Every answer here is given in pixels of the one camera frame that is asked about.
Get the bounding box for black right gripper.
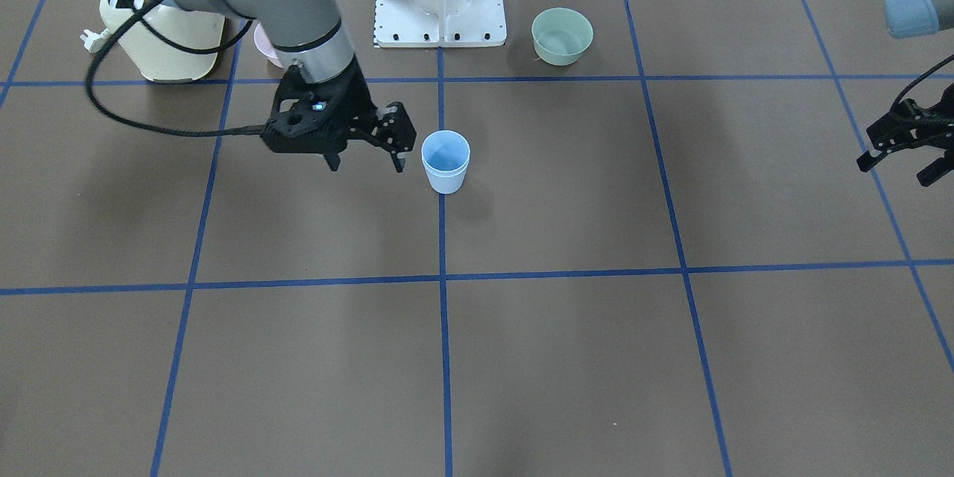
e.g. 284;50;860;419
259;60;417;174

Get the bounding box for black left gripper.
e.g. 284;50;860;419
856;84;953;187

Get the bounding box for light blue cup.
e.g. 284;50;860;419
425;162;467;195
420;130;471;178

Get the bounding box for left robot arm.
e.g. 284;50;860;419
856;0;953;187

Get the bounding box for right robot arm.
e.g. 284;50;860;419
84;0;417;172

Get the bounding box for pink bowl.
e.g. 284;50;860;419
253;23;284;69

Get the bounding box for green bowl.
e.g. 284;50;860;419
531;7;594;67

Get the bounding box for cream toaster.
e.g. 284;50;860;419
99;0;227;83

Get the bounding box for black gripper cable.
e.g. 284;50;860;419
84;0;269;139

